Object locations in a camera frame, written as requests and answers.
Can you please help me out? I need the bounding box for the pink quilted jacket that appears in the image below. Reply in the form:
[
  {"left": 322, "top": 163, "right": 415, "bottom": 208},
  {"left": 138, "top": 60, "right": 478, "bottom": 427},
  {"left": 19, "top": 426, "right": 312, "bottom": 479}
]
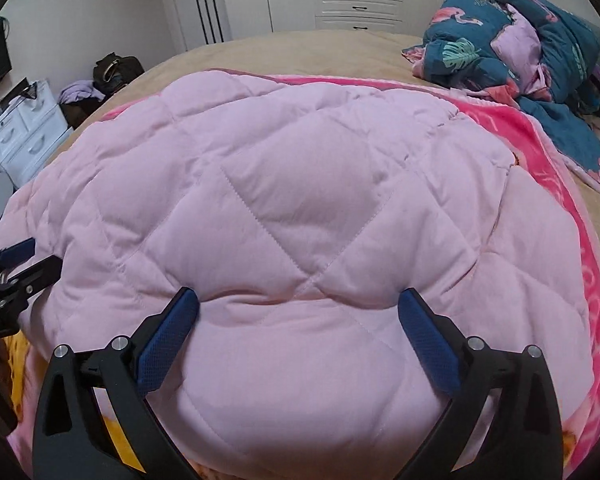
[{"left": 5, "top": 71, "right": 593, "bottom": 480}]

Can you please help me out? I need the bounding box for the white chest of drawers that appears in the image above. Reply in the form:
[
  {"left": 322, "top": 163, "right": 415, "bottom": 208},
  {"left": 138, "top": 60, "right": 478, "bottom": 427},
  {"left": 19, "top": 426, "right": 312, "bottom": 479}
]
[{"left": 0, "top": 79, "right": 73, "bottom": 188}]

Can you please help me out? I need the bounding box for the black hanging rack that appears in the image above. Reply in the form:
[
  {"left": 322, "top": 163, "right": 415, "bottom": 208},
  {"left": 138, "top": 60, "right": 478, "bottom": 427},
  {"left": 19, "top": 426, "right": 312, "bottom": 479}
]
[{"left": 181, "top": 0, "right": 226, "bottom": 45}]

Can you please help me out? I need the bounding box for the beige bed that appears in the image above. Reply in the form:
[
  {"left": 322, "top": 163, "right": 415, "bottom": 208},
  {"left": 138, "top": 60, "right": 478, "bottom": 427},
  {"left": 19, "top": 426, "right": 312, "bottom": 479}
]
[{"left": 45, "top": 30, "right": 600, "bottom": 480}]

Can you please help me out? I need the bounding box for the purple cloth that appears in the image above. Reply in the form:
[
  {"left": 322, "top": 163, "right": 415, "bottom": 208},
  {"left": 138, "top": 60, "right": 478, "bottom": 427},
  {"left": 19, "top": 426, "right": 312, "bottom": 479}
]
[{"left": 60, "top": 80, "right": 106, "bottom": 107}]

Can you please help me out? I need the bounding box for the pink printed blanket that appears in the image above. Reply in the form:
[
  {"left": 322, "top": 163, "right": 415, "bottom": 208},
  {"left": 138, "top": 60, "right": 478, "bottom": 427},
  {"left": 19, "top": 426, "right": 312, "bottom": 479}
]
[{"left": 2, "top": 72, "right": 600, "bottom": 480}]

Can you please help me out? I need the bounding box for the dark bag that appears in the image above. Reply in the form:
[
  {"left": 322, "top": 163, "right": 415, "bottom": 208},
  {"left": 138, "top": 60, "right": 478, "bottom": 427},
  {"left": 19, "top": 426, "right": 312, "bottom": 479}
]
[{"left": 92, "top": 52, "right": 146, "bottom": 96}]

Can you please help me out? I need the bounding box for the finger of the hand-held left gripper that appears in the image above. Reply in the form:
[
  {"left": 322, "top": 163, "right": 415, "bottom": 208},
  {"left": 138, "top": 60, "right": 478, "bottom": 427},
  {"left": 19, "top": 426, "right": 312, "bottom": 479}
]
[
  {"left": 0, "top": 238, "right": 37, "bottom": 273},
  {"left": 0, "top": 255, "right": 63, "bottom": 311}
]

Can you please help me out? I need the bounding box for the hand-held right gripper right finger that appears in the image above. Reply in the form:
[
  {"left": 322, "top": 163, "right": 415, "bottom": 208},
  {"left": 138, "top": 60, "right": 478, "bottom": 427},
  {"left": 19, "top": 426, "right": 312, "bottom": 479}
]
[{"left": 397, "top": 287, "right": 566, "bottom": 480}]

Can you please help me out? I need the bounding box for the blue flamingo print quilt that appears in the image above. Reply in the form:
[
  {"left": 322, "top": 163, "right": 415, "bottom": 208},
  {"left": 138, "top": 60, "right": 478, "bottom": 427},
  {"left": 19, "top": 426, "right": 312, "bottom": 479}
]
[{"left": 401, "top": 0, "right": 600, "bottom": 208}]

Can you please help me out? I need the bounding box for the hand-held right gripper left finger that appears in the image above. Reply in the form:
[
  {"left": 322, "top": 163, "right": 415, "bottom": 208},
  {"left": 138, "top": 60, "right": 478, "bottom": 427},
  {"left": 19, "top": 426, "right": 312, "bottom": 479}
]
[{"left": 32, "top": 286, "right": 201, "bottom": 480}]

